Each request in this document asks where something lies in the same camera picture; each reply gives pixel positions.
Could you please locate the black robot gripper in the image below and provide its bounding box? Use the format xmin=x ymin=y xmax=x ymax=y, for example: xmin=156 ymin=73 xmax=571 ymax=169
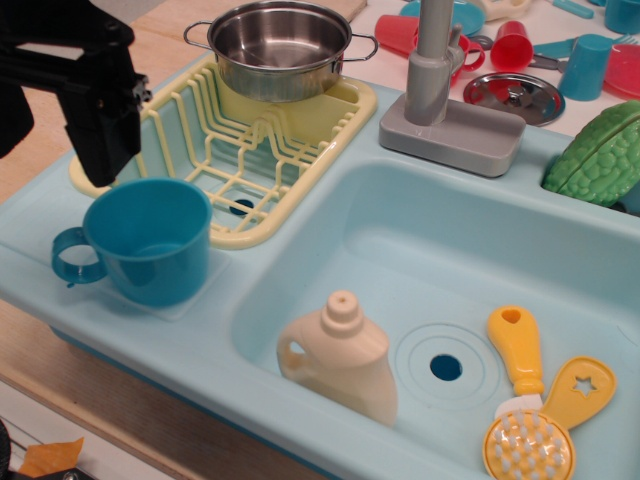
xmin=1 ymin=1 xmax=152 ymax=187

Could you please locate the blue plastic cup with handle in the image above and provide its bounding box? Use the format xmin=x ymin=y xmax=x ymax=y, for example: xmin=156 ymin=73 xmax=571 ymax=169
xmin=51 ymin=178 xmax=212 ymax=307

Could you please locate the stainless steel pot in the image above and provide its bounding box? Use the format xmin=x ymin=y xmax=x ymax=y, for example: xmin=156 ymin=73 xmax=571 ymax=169
xmin=183 ymin=1 xmax=357 ymax=103

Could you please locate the red cup lying down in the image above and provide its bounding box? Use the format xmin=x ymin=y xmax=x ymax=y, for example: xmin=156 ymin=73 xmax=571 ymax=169
xmin=374 ymin=15 xmax=419 ymax=58

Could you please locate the red upright cup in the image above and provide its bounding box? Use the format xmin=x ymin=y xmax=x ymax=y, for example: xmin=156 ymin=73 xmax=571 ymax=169
xmin=490 ymin=20 xmax=534 ymax=72

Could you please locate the steel pot lid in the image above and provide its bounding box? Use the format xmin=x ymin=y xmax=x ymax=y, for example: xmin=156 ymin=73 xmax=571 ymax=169
xmin=463 ymin=73 xmax=565 ymax=127

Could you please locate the blue inverted cup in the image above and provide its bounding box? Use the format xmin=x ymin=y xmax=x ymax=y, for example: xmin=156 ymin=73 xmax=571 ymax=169
xmin=559 ymin=34 xmax=613 ymax=101

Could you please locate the blue cup top right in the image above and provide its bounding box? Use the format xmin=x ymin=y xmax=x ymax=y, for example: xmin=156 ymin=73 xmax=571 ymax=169
xmin=604 ymin=0 xmax=640 ymax=34

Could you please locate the pale yellow dish rack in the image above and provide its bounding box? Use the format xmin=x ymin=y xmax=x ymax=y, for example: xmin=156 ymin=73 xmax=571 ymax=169
xmin=68 ymin=52 xmax=379 ymax=251

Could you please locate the grey toy faucet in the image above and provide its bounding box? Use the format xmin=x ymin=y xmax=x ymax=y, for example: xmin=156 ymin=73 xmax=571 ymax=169
xmin=378 ymin=1 xmax=526 ymax=178

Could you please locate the cream toy detergent bottle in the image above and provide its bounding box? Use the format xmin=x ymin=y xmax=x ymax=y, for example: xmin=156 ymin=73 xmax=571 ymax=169
xmin=276 ymin=290 xmax=398 ymax=427

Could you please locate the orange tape piece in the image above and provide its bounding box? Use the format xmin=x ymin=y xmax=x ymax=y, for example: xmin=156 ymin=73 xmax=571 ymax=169
xmin=18 ymin=437 xmax=84 ymax=478

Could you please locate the light blue toy sink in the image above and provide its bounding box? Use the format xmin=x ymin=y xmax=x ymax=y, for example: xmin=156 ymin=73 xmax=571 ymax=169
xmin=1 ymin=121 xmax=639 ymax=479

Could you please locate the red mug behind faucet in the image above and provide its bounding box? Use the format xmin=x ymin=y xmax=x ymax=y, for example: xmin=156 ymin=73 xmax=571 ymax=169
xmin=451 ymin=35 xmax=486 ymax=85

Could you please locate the blue plate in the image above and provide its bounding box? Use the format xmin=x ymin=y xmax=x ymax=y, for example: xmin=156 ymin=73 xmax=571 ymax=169
xmin=399 ymin=0 xmax=486 ymax=36

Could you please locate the cream toy item top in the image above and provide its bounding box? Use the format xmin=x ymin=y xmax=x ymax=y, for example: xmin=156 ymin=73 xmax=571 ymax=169
xmin=476 ymin=0 xmax=531 ymax=21

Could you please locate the yellow dish brush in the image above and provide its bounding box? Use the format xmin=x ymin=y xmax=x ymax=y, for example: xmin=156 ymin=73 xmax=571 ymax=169
xmin=487 ymin=305 xmax=545 ymax=418

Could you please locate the blue toy knife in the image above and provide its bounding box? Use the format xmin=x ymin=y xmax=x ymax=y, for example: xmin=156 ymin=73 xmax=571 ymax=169
xmin=534 ymin=38 xmax=577 ymax=59

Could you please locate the green bumpy toy vegetable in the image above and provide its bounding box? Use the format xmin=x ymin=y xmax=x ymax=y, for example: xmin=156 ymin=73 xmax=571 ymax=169
xmin=542 ymin=100 xmax=639 ymax=207

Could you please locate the red bowl right edge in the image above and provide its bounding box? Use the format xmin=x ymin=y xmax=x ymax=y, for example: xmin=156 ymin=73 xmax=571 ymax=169
xmin=604 ymin=44 xmax=640 ymax=99

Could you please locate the yellow round scrubber brush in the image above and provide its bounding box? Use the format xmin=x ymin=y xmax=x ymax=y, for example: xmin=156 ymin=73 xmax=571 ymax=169
xmin=483 ymin=356 xmax=617 ymax=479

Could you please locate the black cable bottom left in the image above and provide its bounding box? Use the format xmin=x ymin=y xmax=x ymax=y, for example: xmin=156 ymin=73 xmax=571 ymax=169
xmin=0 ymin=418 xmax=13 ymax=480

